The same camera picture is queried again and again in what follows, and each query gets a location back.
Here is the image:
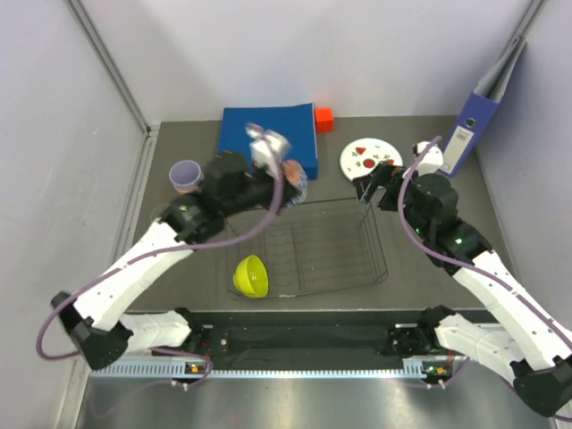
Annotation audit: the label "purple cable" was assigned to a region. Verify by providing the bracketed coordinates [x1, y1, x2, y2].
[36, 124, 287, 361]
[397, 136, 572, 424]

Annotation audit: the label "blue lying binder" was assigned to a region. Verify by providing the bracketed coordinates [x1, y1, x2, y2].
[217, 103, 318, 181]

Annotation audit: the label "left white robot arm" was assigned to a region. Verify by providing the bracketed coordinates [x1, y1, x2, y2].
[51, 151, 307, 370]

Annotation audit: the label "white watermelon plate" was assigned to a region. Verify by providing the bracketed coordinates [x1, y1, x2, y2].
[340, 138, 403, 181]

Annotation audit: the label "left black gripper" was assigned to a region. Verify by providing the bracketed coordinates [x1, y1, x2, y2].
[223, 159, 302, 220]

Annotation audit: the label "pink plastic cup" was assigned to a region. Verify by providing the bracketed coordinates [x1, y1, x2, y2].
[174, 184, 201, 195]

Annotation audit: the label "black wire dish rack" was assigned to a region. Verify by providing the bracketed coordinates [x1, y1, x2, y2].
[218, 198, 388, 299]

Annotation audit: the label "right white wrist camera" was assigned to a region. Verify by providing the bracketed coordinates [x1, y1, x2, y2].
[413, 141, 443, 176]

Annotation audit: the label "yellow-green bowl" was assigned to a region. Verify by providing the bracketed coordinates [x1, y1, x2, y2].
[232, 255, 269, 299]

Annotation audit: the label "purple standing binder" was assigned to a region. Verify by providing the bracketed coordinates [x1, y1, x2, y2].
[441, 36, 526, 177]

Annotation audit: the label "small white connector clips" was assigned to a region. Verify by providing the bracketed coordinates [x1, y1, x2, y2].
[172, 380, 189, 392]

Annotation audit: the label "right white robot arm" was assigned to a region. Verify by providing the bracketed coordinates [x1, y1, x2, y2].
[352, 163, 571, 421]

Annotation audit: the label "grey cable duct rail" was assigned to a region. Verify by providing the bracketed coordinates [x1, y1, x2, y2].
[91, 359, 452, 380]

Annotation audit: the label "red cube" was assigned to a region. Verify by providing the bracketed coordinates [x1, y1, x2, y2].
[314, 107, 334, 133]

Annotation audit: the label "red blue patterned bowl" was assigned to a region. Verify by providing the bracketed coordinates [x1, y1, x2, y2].
[282, 159, 307, 207]

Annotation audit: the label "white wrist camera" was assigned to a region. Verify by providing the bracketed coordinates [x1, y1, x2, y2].
[413, 141, 443, 176]
[246, 127, 290, 179]

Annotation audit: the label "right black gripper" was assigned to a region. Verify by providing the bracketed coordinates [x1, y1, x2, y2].
[352, 162, 432, 239]

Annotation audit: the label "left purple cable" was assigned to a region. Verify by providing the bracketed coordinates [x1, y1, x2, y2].
[36, 124, 287, 361]

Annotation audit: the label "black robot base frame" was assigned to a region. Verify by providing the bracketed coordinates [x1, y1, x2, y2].
[178, 309, 452, 369]

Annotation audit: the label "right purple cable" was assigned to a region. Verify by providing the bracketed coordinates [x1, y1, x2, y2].
[397, 136, 572, 424]

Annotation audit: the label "lilac plastic cup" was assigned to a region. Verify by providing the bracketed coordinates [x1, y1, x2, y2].
[169, 160, 203, 187]

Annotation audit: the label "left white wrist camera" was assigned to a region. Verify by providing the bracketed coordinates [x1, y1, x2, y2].
[246, 127, 290, 179]

